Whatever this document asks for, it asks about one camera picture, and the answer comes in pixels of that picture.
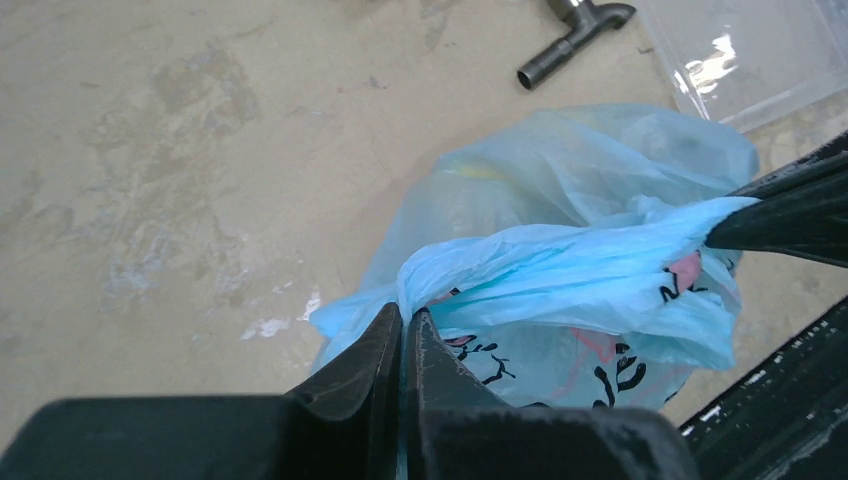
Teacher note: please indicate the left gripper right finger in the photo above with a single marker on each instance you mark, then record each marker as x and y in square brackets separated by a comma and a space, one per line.
[458, 429]

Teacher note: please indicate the clear plastic screw box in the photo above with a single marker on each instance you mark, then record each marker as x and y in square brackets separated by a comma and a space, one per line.
[748, 63]

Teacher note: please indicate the dark metal faucet tap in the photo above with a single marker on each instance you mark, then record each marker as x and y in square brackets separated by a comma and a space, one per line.
[586, 21]

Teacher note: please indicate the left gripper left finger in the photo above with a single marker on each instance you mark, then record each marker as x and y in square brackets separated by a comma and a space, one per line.
[341, 421]

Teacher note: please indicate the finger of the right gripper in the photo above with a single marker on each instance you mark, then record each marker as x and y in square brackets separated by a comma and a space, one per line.
[801, 210]

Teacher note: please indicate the blue printed plastic bag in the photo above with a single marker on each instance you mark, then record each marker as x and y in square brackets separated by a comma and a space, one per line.
[563, 259]

